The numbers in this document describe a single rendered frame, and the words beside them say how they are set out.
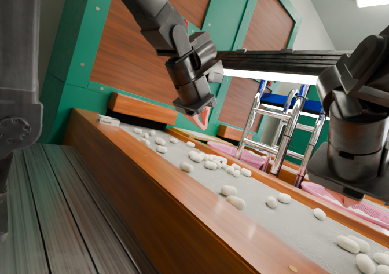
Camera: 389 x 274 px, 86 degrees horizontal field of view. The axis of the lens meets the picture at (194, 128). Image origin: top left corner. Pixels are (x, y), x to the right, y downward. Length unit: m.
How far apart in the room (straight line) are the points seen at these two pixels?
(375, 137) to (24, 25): 0.43
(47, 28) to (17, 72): 1.27
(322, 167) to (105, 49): 0.79
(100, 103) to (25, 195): 0.52
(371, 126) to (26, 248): 0.41
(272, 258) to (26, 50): 0.38
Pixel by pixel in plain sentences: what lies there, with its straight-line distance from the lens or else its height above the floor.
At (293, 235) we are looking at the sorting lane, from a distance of 0.42.
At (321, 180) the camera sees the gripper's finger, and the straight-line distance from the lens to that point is 0.37.
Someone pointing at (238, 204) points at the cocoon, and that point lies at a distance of 0.40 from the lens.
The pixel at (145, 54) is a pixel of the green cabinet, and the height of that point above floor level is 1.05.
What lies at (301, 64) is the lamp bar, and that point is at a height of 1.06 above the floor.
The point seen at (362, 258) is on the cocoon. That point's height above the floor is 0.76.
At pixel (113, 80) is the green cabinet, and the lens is 0.91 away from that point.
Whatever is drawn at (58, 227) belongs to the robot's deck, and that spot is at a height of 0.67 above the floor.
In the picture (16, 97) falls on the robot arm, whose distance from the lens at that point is 0.35.
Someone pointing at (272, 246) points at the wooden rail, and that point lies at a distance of 0.29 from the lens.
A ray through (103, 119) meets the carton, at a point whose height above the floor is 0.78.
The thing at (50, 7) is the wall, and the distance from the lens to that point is 1.63.
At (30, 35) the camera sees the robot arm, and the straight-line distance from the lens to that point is 0.36.
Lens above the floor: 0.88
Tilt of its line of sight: 4 degrees down
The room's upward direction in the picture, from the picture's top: 18 degrees clockwise
